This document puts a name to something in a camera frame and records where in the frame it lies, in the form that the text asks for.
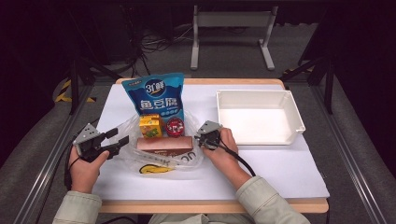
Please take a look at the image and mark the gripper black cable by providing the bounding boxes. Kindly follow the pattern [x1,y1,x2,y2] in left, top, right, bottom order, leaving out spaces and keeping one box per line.
[64,118,101,191]
[214,139,257,177]

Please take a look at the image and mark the white table mat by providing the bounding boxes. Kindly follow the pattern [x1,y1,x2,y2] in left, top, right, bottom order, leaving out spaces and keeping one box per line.
[92,83,331,202]

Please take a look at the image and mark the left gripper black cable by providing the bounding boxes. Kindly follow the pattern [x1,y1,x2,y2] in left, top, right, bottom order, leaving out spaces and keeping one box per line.
[64,118,101,191]

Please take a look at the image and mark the black metal stand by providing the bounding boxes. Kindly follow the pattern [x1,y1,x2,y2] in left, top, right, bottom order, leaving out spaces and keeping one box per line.
[278,57,336,115]

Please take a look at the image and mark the person's left hand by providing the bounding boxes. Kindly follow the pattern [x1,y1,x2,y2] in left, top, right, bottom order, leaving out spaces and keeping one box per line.
[67,146,111,195]

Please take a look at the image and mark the white metal stand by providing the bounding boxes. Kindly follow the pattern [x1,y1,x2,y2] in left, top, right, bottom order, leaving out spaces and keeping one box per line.
[190,4,279,71]

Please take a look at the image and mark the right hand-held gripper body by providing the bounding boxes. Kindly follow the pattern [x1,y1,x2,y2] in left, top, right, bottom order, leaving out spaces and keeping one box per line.
[193,119,223,151]

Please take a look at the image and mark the yellow juice carton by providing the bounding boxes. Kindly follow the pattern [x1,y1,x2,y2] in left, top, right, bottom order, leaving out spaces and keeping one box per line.
[138,113,164,139]

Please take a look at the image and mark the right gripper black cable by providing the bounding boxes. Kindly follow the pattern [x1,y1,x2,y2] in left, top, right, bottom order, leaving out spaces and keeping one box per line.
[214,139,257,177]

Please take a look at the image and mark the aluminium rail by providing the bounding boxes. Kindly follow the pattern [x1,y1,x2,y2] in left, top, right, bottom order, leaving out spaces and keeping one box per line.
[311,85,389,224]
[12,85,94,224]

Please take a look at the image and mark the person's right hand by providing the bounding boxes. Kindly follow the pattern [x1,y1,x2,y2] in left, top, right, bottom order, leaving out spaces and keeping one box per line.
[201,127,248,185]

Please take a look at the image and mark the yellow black striped tape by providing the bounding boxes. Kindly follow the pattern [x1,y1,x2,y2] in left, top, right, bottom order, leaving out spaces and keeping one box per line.
[54,78,96,104]

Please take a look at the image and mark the red can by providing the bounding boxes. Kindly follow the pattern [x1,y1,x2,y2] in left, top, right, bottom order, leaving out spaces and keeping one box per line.
[164,117,186,138]

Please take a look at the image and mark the brown chocolate box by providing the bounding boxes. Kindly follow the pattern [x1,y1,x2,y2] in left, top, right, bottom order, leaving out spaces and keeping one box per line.
[135,135,195,158]

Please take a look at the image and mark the person's lap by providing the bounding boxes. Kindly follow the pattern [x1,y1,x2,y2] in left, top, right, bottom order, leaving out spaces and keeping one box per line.
[148,213,262,224]

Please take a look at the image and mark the bundle of floor cables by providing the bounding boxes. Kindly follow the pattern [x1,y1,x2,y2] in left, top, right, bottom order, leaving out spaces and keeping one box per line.
[120,6,194,78]

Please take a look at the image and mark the clear plastic shopping bag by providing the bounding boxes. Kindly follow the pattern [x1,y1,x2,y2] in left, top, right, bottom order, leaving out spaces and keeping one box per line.
[116,110,205,175]

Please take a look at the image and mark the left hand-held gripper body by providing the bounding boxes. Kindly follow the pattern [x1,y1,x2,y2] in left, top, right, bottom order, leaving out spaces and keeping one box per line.
[72,122,110,163]

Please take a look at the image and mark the blue snack pouch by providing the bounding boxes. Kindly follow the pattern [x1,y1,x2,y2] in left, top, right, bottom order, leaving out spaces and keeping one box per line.
[120,72,186,125]

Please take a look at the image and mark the white plastic tray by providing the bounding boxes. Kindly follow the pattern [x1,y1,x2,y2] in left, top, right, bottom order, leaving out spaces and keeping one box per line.
[216,89,307,147]

